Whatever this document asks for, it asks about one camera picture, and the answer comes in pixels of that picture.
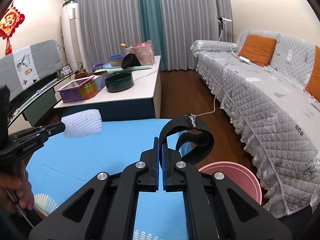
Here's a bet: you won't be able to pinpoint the dark green round bowl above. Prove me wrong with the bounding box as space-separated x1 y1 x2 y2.
105 72 134 93

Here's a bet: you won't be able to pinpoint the white floor lamp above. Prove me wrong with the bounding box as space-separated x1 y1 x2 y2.
217 17 233 42

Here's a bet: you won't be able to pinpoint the person left hand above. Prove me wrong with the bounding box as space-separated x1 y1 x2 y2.
0 160 35 214

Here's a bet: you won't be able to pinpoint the blue patterned tablecloth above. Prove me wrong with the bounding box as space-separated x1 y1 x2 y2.
27 119 188 239

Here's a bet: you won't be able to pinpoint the black hat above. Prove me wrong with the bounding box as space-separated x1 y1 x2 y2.
121 53 141 69

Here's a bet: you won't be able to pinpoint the white foam fruit net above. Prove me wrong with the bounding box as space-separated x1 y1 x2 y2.
61 109 102 138

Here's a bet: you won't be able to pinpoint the stacked coloured bowls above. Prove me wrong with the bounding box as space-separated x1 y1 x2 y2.
109 54 124 67

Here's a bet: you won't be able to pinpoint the grey curtains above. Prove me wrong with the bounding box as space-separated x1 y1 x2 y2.
75 0 232 70

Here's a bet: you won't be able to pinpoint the red chinese knot decoration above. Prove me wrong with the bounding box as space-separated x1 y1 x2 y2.
0 3 25 55

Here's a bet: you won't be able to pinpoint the colourful storage box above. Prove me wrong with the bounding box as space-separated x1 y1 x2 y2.
57 72 109 103

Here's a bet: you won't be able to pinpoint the tv cabinet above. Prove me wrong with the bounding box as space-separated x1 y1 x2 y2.
8 73 75 134

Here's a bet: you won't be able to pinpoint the white floor air conditioner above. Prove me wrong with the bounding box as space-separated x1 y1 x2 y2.
61 1 89 71

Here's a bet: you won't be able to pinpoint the orange cushion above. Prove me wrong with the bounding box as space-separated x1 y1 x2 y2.
305 46 320 101
238 34 277 67

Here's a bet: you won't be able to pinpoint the white charging cable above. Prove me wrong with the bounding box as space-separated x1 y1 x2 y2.
196 42 251 118

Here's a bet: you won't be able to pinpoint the grey covered television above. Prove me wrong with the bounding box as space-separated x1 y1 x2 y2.
1 40 62 100

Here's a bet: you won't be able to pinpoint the pink trash bin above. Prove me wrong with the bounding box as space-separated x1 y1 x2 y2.
199 161 263 204

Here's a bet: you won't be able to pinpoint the pink quilted basket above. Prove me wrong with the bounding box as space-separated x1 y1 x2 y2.
125 43 155 66

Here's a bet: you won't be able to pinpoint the grey quilted sofa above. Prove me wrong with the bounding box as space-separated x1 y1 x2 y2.
191 30 319 218

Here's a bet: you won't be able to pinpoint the white top coffee table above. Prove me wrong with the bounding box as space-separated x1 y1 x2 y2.
54 56 162 121

